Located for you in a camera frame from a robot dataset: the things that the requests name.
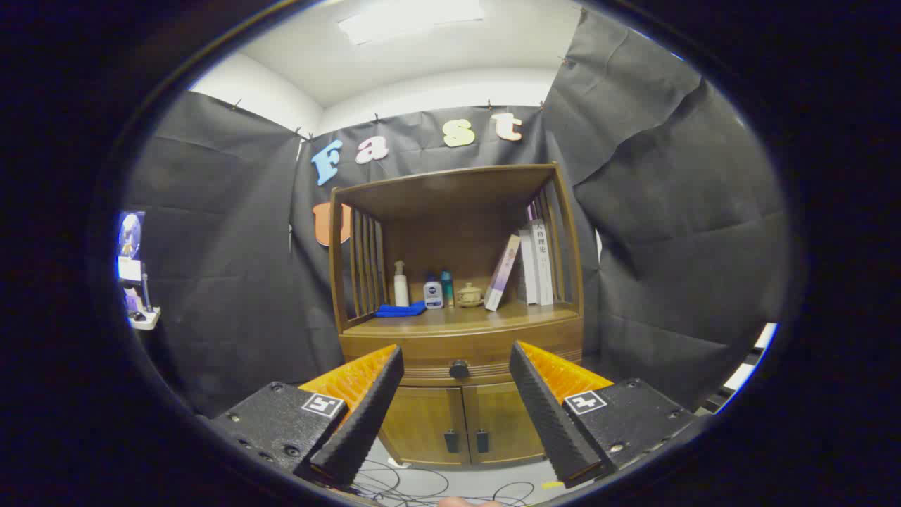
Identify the brown wooden cabinet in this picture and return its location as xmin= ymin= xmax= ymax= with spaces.
xmin=327 ymin=163 xmax=585 ymax=467

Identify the folded blue cloth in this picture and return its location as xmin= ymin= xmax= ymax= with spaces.
xmin=374 ymin=301 xmax=428 ymax=318

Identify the white spine book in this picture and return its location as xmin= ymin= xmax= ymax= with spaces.
xmin=531 ymin=219 xmax=555 ymax=307

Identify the wooden cabinet door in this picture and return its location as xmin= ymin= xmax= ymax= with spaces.
xmin=379 ymin=386 xmax=470 ymax=466
xmin=462 ymin=380 xmax=547 ymax=464

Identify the ceiling light panel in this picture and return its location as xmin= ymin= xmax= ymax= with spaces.
xmin=338 ymin=0 xmax=485 ymax=46

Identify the wooden drawer with black knob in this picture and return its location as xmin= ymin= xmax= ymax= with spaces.
xmin=339 ymin=320 xmax=584 ymax=387

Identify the wooden countertop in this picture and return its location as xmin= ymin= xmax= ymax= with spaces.
xmin=344 ymin=303 xmax=582 ymax=336

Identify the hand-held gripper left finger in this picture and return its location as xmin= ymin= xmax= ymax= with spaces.
xmin=209 ymin=344 xmax=405 ymax=488

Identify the patterned cover book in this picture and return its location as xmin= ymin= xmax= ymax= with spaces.
xmin=519 ymin=229 xmax=539 ymax=305

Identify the purple cover book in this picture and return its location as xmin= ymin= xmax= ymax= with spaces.
xmin=484 ymin=234 xmax=522 ymax=312

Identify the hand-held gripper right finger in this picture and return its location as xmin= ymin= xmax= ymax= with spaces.
xmin=508 ymin=341 xmax=698 ymax=488

